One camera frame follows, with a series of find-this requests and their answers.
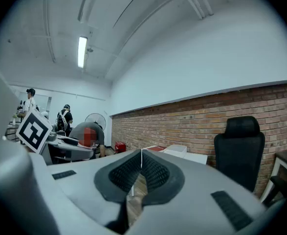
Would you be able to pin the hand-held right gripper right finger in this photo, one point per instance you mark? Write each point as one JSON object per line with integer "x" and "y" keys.
{"x": 197, "y": 187}

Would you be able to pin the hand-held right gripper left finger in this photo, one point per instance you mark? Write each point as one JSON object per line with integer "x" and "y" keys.
{"x": 79, "y": 185}

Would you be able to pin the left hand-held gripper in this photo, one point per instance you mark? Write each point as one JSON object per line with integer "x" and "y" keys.
{"x": 34, "y": 130}

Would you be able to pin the white box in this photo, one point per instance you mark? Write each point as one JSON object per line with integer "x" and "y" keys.
{"x": 176, "y": 149}

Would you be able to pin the red box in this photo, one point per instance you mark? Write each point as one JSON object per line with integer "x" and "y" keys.
{"x": 120, "y": 147}

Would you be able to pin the black office chair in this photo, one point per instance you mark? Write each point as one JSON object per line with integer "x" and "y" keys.
{"x": 238, "y": 150}

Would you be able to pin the red book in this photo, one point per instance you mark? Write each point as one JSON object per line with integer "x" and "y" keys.
{"x": 156, "y": 148}

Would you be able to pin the black side table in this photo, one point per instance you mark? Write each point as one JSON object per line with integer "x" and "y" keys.
{"x": 11, "y": 128}

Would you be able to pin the long ceiling light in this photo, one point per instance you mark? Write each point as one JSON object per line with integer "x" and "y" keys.
{"x": 82, "y": 51}

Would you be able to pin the white ceiling pipes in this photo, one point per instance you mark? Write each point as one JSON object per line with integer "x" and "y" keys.
{"x": 197, "y": 1}

